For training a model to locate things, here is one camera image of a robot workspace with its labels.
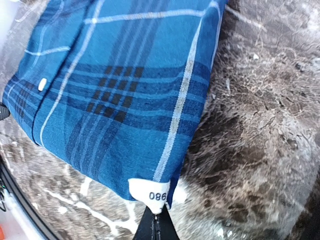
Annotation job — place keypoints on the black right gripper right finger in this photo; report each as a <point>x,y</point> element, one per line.
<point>165,229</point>

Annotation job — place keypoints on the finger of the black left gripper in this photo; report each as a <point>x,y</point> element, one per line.
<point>4,112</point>

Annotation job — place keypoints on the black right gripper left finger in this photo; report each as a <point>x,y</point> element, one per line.
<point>147,227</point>

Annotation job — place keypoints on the blue plaid long sleeve shirt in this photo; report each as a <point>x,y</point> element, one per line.
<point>116,88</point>

